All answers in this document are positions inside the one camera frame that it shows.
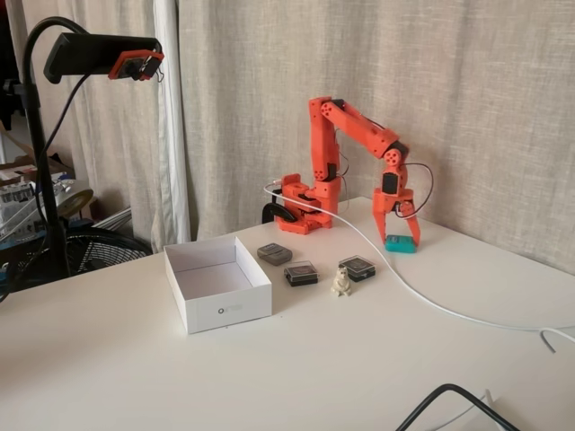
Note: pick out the black gooseneck stand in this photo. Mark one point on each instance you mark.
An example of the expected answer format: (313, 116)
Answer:
(33, 103)

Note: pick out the grey plastic case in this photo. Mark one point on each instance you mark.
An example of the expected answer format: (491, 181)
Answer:
(274, 254)

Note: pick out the printed white carton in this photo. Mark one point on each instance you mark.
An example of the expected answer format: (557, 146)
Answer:
(18, 202)

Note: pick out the black stamp case red inlay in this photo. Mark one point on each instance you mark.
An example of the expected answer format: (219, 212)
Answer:
(301, 274)
(357, 268)

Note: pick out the white cardboard bin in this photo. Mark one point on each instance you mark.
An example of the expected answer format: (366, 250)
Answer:
(224, 310)

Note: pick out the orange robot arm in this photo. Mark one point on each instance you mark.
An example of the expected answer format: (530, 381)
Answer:
(321, 143)

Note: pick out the teal green cube box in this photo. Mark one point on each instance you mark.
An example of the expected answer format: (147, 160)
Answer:
(400, 244)

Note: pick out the black camera holder bar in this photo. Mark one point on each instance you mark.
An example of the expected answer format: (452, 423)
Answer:
(90, 54)

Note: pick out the white folded rack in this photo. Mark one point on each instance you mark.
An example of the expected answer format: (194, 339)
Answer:
(112, 217)

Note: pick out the brown cardboard box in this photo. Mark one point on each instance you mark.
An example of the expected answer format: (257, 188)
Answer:
(18, 168)

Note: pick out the black table clamp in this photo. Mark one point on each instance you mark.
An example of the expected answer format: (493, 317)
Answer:
(274, 208)

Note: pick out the orange gripper body black servo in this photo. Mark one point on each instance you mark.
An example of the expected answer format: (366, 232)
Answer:
(394, 200)

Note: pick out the small cream animal figurine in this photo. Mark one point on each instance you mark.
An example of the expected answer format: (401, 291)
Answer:
(341, 283)

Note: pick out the orange camera mount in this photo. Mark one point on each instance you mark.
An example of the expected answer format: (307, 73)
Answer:
(121, 65)

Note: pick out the black floor fan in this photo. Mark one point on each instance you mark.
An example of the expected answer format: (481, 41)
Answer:
(103, 251)

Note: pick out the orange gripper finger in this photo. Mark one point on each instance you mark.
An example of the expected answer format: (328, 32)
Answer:
(412, 224)
(381, 222)

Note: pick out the metal lamp head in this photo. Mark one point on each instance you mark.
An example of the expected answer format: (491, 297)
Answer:
(74, 197)

